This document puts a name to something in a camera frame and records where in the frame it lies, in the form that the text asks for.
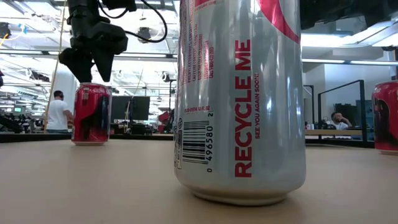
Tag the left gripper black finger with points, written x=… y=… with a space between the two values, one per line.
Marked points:
x=79 y=63
x=105 y=67

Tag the red cola can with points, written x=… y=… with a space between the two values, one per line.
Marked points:
x=387 y=124
x=90 y=124

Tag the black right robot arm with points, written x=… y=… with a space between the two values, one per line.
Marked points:
x=326 y=12

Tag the white building column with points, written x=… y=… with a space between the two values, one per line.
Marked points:
x=66 y=93

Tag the long ceiling light strip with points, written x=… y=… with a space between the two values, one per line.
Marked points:
x=140 y=55
x=342 y=61

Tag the black computer monitor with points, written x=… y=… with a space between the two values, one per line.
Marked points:
x=136 y=107

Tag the standing person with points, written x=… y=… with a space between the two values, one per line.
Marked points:
x=57 y=115

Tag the red and black machine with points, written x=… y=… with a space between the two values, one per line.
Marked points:
x=164 y=119

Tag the black ceiling device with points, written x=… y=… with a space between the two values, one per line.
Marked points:
x=4 y=30

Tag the black background machinery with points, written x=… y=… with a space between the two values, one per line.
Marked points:
x=11 y=124

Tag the silver diet cola can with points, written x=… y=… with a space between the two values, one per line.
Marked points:
x=273 y=124

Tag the wooden desk top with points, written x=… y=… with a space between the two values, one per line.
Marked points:
x=332 y=132

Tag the seated person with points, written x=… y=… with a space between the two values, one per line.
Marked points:
x=340 y=123

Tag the black background cabinet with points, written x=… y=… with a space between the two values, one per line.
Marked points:
x=354 y=109

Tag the black framed glass partition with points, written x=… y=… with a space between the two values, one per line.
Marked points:
x=362 y=109

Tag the black ceiling dome camera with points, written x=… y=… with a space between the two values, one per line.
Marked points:
x=144 y=33

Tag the black narrow partition frame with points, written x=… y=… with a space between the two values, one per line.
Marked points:
x=312 y=102

